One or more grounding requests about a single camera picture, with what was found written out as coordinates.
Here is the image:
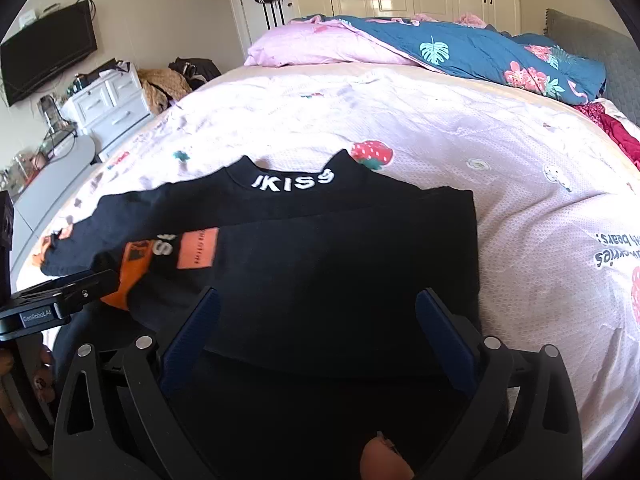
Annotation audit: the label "black sweater with orange patches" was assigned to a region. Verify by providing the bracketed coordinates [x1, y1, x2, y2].
[32, 149, 483, 480]

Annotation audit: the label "blue floral quilt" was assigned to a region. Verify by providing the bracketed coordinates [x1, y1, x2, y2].
[244, 12, 607, 101]

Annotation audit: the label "black flat television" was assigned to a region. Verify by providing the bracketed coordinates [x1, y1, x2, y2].
[0, 1, 98, 107]

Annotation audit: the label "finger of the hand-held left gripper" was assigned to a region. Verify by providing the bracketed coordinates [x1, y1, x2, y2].
[0, 270, 119, 334]

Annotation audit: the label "black bag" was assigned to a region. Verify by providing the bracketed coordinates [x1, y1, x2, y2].
[168, 56, 222, 92]

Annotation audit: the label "pink strawberry print blanket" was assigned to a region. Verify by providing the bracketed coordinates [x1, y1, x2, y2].
[10, 62, 640, 476]

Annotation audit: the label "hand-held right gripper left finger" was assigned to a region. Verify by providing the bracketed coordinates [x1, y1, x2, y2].
[52, 287, 223, 480]

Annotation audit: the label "white door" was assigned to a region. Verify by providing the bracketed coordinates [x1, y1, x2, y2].
[220, 0, 301, 61]

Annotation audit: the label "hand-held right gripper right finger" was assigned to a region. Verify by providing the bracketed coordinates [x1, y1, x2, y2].
[416, 289, 584, 480]

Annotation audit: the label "tan cloth pile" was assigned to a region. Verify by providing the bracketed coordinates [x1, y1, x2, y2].
[137, 67, 193, 116]

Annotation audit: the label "grey quilted headboard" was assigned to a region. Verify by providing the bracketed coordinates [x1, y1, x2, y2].
[545, 8, 640, 126]

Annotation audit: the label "cream pillow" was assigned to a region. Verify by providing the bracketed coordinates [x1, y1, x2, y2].
[597, 96, 640, 133]

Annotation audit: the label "white rounded table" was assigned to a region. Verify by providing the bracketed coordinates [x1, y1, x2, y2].
[10, 135, 96, 271]

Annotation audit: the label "white drawer cabinet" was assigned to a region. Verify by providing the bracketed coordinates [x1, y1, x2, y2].
[60, 67, 156, 161]

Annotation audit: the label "red patterned cloth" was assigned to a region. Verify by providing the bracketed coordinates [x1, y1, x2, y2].
[572, 102, 640, 171]

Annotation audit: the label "person's left hand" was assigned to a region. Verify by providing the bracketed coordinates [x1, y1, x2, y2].
[0, 344, 55, 406]

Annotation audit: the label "person's right hand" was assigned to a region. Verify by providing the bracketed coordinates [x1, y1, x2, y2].
[360, 431, 416, 480]

